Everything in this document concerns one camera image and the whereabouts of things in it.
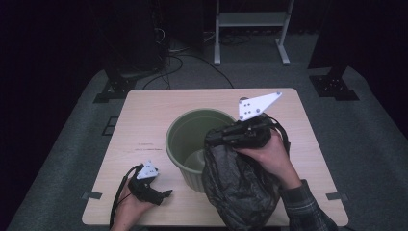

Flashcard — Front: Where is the black plastic garbage bag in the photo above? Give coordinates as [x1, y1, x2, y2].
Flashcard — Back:
[201, 143, 283, 231]

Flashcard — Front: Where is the black floor tape frame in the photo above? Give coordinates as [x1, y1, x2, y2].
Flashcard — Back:
[101, 115, 119, 137]

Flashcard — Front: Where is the green plastic bin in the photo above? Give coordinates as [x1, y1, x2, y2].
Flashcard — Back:
[165, 108, 240, 193]

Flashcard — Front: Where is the right hand-held gripper black cable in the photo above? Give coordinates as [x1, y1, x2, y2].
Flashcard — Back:
[268, 115, 292, 157]

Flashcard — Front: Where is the white metal stand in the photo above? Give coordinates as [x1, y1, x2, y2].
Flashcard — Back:
[214, 0, 295, 66]

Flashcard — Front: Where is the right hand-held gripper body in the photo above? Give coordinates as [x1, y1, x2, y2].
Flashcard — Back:
[235, 91, 283, 150]

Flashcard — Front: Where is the grey tape piece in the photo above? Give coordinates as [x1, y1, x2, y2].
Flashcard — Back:
[81, 191, 104, 200]
[325, 192, 349, 203]

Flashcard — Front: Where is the hand-held gripper black cable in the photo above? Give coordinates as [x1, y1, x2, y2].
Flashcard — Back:
[268, 115, 292, 157]
[109, 163, 145, 228]

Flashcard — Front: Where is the person's left hand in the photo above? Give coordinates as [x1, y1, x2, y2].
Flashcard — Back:
[110, 182, 155, 230]

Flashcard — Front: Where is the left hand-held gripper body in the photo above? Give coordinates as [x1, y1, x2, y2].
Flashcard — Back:
[127, 160, 165, 207]

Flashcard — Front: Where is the black floor cable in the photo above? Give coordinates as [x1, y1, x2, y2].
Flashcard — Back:
[166, 53, 235, 90]
[141, 56, 185, 90]

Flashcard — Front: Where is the black stand base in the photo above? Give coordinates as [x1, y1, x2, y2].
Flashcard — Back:
[92, 61, 142, 104]
[308, 64, 360, 102]

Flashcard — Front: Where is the left hand-held gripper black cable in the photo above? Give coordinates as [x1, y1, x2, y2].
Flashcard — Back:
[109, 163, 145, 228]

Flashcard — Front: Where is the person's right hand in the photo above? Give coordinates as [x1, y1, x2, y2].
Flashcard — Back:
[235, 130, 303, 192]

